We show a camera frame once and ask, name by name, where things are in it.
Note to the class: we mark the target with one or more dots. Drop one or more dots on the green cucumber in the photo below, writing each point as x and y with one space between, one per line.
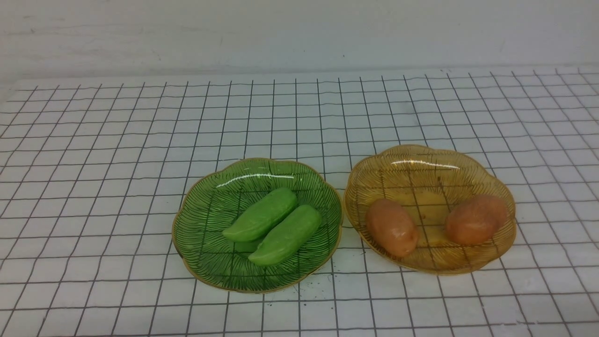
262 216
286 238

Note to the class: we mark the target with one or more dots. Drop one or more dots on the orange potato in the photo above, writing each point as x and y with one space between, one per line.
391 227
476 220

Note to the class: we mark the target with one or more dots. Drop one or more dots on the green glass leaf plate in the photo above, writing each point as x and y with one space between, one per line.
218 199

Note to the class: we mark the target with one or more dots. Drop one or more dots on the amber glass leaf plate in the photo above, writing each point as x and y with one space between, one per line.
429 183

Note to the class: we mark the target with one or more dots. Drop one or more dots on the checkered white tablecloth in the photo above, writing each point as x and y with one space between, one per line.
93 172

